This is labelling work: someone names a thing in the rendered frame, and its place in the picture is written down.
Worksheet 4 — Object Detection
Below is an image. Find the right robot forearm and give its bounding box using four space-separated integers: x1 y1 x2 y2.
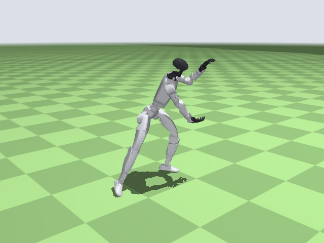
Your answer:
178 103 194 123

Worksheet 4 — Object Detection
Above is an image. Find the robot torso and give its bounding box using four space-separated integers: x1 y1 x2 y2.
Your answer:
141 72 178 119

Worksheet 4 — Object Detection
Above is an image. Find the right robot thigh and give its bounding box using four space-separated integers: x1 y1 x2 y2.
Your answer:
132 111 150 156

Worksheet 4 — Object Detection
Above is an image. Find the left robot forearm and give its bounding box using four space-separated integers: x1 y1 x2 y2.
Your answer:
190 68 205 80

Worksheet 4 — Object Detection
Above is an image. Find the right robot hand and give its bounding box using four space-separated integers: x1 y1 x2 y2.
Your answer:
191 117 205 123

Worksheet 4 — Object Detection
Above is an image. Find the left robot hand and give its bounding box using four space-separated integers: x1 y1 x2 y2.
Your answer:
198 58 215 72

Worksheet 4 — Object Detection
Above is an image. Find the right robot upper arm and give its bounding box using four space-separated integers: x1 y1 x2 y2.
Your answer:
165 83 184 108

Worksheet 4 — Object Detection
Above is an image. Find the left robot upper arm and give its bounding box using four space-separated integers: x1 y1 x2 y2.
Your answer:
177 75 193 86

